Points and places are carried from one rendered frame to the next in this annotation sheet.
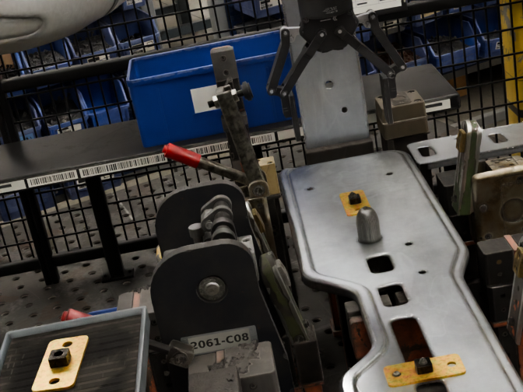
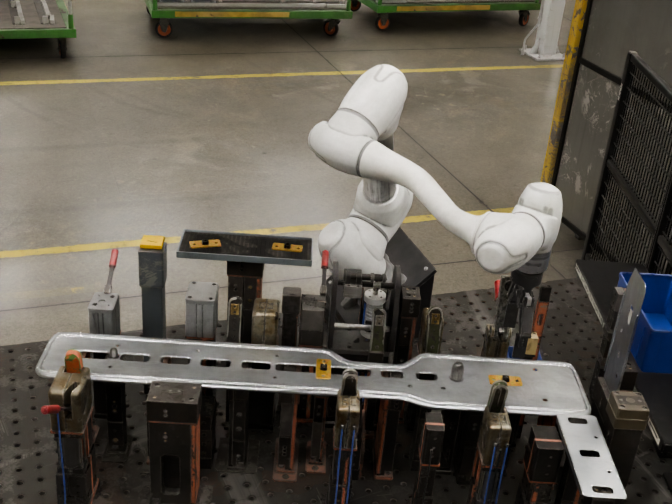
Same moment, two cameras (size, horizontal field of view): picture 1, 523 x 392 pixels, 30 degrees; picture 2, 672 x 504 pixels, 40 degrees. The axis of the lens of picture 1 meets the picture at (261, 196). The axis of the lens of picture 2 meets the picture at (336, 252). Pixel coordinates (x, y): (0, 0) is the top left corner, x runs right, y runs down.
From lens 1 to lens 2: 234 cm
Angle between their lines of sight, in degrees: 78
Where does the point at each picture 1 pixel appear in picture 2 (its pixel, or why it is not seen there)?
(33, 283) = not seen: hidden behind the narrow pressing
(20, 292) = not seen: hidden behind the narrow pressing
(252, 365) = (309, 305)
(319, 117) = (611, 367)
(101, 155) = (603, 297)
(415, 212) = (481, 397)
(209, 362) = (319, 299)
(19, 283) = not seen: hidden behind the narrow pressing
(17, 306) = (597, 342)
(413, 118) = (613, 412)
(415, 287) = (395, 381)
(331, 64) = (622, 345)
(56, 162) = (599, 282)
